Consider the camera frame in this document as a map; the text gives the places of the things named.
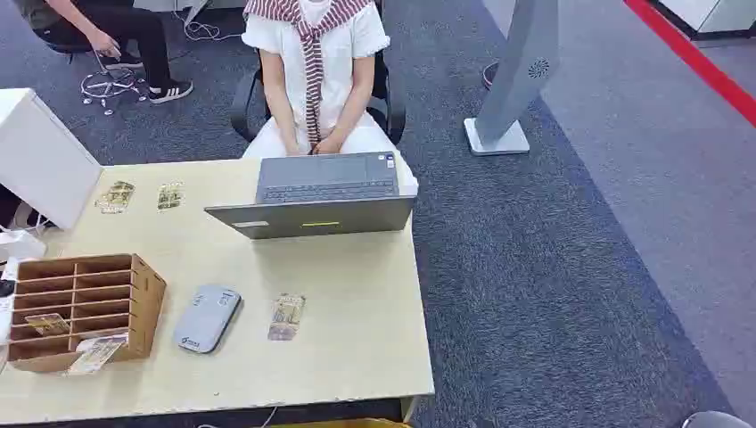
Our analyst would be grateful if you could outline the printed card with building picture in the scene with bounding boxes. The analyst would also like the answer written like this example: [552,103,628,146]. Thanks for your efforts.
[24,313,72,337]
[157,181,185,212]
[94,181,136,215]
[267,293,307,342]
[64,333,129,377]

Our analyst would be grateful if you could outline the grey open laptop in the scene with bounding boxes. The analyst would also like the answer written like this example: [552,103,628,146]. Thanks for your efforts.
[204,152,417,241]

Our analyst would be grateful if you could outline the grey card reader device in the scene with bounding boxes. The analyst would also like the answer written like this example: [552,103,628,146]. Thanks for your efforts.
[172,284,242,355]

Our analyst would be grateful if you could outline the seated person at desk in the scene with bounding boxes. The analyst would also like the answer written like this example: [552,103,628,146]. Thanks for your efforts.
[241,0,419,196]

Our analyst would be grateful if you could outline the red floor tape strip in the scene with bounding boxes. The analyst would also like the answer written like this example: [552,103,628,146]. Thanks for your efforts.
[623,0,756,129]

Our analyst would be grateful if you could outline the pale wooden desk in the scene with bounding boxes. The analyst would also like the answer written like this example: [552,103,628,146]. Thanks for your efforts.
[0,157,436,426]

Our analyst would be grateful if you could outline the grey kiosk stand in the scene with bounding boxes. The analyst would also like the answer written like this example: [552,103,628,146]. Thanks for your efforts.
[463,0,561,157]

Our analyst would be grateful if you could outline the black office chair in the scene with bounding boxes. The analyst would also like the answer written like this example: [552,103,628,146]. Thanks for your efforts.
[230,0,407,146]

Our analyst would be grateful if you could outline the chrome chair base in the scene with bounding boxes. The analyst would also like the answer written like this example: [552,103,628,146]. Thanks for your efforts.
[79,50,149,116]

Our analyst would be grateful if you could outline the wooden card slot box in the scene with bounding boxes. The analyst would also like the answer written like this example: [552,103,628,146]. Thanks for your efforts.
[7,253,168,374]

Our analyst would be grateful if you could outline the grey rounded robot part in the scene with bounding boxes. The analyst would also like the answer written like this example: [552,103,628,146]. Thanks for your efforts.
[681,410,752,428]

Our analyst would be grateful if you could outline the person in dark trousers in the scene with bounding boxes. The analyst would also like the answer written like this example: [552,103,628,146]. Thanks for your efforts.
[12,0,195,106]

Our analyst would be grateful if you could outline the white cable on floor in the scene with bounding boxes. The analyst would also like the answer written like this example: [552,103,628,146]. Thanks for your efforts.
[172,0,244,43]

